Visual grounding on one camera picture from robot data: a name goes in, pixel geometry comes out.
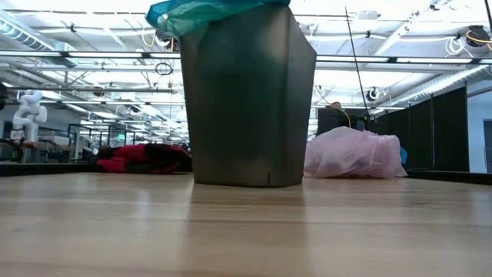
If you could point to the grey plastic trash bin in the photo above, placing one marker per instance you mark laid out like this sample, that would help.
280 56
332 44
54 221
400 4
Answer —
246 115

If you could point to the pink translucent trash bag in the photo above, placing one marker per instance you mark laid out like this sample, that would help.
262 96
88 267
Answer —
353 154

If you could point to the teal plastic trash bag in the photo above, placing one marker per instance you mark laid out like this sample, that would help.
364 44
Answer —
200 15

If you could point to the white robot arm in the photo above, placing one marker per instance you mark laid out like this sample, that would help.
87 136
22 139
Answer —
30 113

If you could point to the black monitor cart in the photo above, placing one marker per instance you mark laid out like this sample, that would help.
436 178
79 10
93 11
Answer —
326 119

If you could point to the person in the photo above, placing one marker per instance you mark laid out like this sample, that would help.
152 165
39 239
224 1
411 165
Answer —
336 105

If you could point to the red black work glove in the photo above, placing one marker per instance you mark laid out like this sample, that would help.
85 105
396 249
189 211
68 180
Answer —
127 154

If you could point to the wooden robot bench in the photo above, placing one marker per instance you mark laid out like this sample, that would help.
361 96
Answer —
46 146

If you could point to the black room partition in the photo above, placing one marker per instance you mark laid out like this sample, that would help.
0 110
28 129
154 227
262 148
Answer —
449 131

